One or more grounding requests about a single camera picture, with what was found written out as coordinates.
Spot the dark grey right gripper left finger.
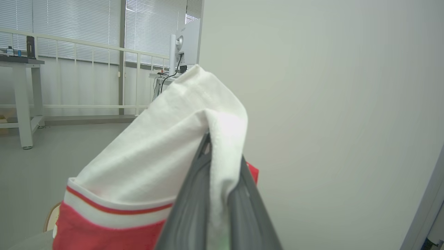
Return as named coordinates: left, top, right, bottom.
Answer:
left=154, top=131, right=213, bottom=250

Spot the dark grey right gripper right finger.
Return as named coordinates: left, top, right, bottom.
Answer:
left=227, top=156, right=283, bottom=250

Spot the red white-sleeved t-shirt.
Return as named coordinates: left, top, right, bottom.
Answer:
left=52, top=64, right=260, bottom=250

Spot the small white desk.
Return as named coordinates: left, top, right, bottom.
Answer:
left=149, top=71, right=181, bottom=102

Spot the light wooden chair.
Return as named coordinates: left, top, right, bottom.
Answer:
left=43, top=202, right=62, bottom=232

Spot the white computer monitor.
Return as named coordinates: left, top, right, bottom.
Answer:
left=169, top=18, right=201, bottom=75

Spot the white window blind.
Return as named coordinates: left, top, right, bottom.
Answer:
left=0, top=0, right=121, bottom=65
left=125, top=0, right=204, bottom=67

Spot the white metal railing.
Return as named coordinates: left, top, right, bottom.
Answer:
left=0, top=28, right=170, bottom=117

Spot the white table with grey top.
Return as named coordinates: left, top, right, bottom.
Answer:
left=0, top=55, right=46, bottom=150

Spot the black upright device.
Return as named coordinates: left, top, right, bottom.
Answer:
left=26, top=35, right=36, bottom=59

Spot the black monitor cable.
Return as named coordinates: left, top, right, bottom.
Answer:
left=159, top=56, right=183, bottom=95

